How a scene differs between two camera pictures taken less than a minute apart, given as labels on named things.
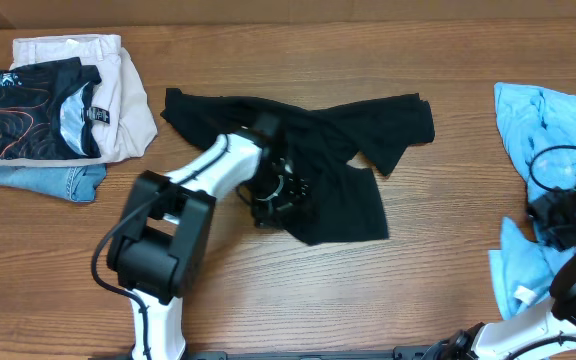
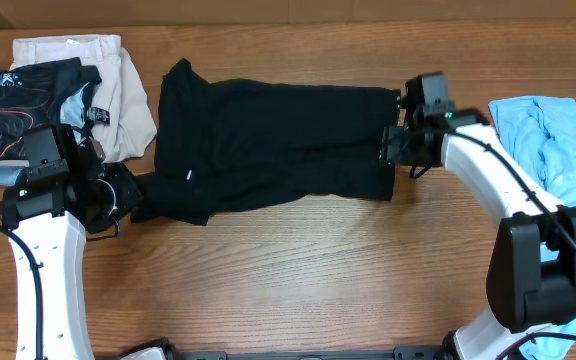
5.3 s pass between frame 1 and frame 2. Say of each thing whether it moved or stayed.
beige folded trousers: stayed
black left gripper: moved
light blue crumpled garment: stayed
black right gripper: moved
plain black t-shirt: moved
